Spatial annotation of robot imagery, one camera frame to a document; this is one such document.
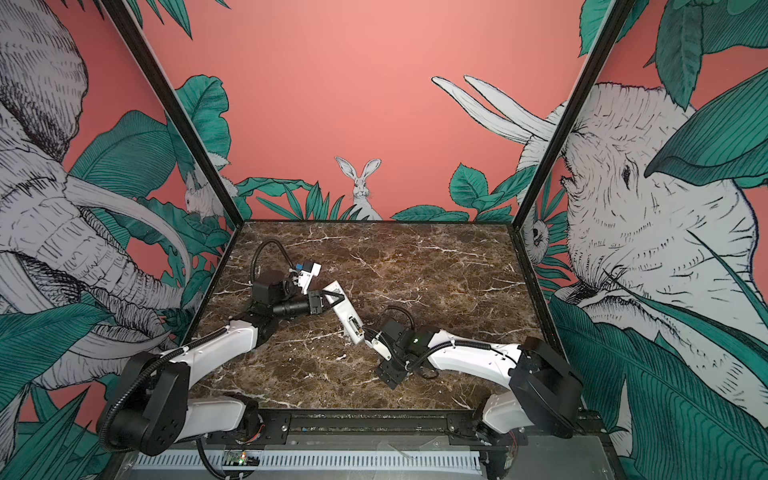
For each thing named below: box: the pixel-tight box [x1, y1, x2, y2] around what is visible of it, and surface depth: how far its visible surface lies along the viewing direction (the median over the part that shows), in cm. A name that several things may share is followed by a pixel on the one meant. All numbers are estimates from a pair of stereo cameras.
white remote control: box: [323, 280, 365, 345], surface depth 81 cm
